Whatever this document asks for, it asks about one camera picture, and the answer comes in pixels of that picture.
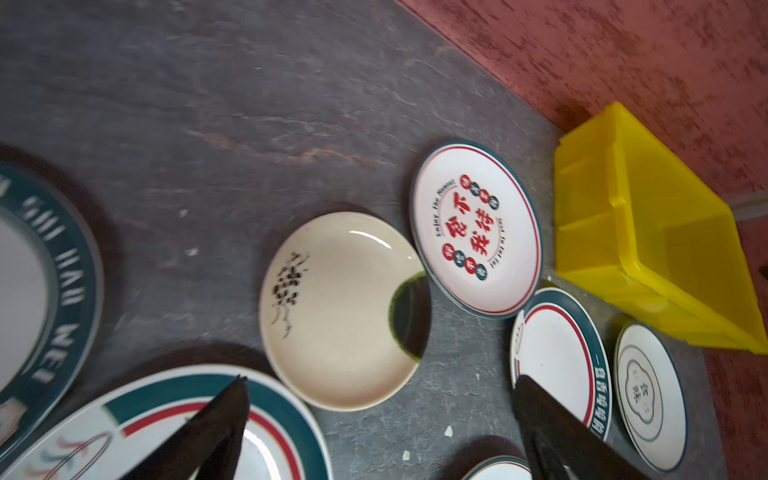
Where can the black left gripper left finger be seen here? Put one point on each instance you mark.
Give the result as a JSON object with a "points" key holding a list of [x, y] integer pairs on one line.
{"points": [[208, 446]]}

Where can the cream plate green patch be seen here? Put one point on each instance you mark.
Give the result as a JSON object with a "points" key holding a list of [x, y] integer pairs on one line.
{"points": [[345, 311]]}

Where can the wide green rim lettered plate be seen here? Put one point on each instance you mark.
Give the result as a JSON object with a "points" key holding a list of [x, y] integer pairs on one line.
{"points": [[52, 292]]}

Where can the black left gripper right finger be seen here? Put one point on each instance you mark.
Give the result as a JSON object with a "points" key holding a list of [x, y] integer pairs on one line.
{"points": [[557, 445]]}

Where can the green rim plate centre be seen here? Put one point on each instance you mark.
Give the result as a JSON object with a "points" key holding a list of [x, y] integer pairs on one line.
{"points": [[556, 343]]}

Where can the orange sunburst plate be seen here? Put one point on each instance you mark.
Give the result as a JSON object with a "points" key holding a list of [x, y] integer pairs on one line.
{"points": [[501, 467]]}

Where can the white plate flower outline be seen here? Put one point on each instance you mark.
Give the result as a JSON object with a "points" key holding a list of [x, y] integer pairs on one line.
{"points": [[650, 397]]}

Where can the aluminium corner post right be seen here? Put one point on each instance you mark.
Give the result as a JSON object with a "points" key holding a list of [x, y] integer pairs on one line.
{"points": [[750, 206]]}

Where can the white plate red characters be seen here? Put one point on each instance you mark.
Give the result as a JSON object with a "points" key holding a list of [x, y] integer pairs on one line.
{"points": [[476, 230]]}

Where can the yellow plastic bin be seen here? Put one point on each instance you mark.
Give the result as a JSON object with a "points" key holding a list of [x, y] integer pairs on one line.
{"points": [[635, 227]]}

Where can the green red rim plate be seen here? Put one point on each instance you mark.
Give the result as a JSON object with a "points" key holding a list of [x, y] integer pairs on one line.
{"points": [[110, 436]]}

